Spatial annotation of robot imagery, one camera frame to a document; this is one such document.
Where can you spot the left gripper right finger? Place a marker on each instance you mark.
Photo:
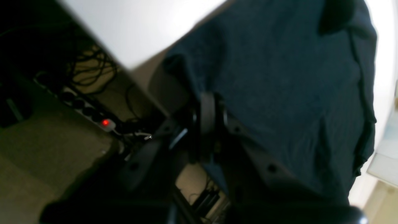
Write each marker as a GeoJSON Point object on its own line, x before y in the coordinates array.
{"type": "Point", "coordinates": [262, 191]}

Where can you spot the white bin at table corner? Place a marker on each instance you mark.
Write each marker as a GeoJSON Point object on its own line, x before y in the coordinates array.
{"type": "Point", "coordinates": [384, 164]}

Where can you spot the black printed t-shirt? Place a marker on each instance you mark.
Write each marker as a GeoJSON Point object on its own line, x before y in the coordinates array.
{"type": "Point", "coordinates": [299, 75]}

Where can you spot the black power strip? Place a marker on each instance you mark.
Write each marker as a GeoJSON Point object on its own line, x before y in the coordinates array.
{"type": "Point", "coordinates": [80, 103]}

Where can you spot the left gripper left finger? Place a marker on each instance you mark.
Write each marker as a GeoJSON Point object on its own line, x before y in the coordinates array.
{"type": "Point", "coordinates": [142, 189]}

